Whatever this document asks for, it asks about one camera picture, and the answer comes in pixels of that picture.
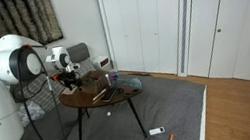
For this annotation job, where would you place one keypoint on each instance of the small white ball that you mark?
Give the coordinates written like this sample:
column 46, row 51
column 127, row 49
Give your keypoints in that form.
column 108, row 114

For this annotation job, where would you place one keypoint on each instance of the white folding closet door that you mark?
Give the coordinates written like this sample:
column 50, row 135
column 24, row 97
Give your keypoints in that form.
column 144, row 23

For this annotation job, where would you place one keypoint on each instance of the white marker on table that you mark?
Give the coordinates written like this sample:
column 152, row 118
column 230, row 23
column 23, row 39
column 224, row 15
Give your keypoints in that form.
column 99, row 96

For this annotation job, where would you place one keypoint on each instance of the black smartphone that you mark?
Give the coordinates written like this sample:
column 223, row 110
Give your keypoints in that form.
column 109, row 95

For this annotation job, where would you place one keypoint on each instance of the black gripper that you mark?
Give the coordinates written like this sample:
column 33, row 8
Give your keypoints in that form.
column 68, row 77

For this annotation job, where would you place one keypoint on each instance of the white remote control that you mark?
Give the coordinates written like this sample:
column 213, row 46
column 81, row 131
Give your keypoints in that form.
column 157, row 131

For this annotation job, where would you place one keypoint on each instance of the round wooden table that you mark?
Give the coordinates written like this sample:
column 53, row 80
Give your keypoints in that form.
column 124, row 96

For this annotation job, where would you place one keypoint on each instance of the grey armchair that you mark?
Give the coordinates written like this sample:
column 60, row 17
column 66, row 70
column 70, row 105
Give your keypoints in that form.
column 42, row 93

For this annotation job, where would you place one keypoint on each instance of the brown cardboard box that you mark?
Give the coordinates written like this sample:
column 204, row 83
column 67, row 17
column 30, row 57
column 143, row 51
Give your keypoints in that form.
column 94, row 81

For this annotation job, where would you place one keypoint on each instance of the crumpled white plastic bag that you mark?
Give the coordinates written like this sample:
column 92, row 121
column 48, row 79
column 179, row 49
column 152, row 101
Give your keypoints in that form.
column 32, row 112

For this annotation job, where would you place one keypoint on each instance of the gray pillow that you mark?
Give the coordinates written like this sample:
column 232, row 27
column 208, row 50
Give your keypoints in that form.
column 79, row 52

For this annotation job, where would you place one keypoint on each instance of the small white box appliance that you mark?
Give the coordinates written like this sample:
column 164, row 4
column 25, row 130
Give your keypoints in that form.
column 102, row 62

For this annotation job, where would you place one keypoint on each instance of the clear plastic bag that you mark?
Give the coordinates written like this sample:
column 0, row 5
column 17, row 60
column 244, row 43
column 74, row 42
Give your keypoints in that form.
column 131, row 82

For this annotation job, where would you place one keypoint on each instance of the shaggy striped wall rug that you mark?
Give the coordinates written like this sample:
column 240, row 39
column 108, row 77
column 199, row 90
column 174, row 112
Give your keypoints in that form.
column 6, row 21

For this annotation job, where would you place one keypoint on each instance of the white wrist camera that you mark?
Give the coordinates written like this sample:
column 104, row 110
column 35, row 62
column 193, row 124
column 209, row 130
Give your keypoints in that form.
column 74, row 67

